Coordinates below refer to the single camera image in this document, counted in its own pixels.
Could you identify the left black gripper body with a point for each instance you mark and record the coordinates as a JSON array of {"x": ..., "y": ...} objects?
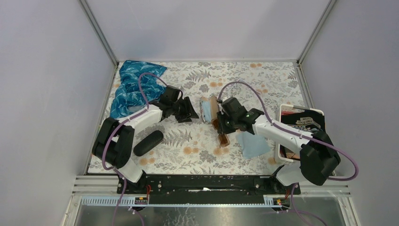
[{"x": 174, "y": 106}]

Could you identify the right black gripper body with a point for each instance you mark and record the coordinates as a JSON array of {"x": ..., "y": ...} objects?
[{"x": 233, "y": 119}]

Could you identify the brown sunglasses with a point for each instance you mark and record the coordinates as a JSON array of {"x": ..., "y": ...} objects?
[{"x": 214, "y": 108}]

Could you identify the small light blue cloth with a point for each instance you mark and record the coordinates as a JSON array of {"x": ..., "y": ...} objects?
[{"x": 206, "y": 111}]

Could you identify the flag pattern glasses case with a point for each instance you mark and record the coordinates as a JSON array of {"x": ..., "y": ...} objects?
[{"x": 203, "y": 99}]

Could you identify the black glasses case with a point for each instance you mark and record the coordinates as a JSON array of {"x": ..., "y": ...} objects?
[{"x": 148, "y": 143}]

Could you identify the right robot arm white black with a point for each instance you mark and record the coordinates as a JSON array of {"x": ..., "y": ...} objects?
[{"x": 317, "y": 158}]

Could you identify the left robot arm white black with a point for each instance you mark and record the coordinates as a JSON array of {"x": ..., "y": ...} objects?
[{"x": 114, "y": 141}]

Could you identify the large light blue cloth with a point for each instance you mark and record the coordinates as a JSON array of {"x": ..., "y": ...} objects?
[{"x": 252, "y": 145}]

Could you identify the blue patterned fabric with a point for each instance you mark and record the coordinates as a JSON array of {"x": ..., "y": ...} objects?
[{"x": 128, "y": 98}]

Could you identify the white storage bin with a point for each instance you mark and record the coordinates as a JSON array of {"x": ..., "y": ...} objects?
[{"x": 282, "y": 154}]

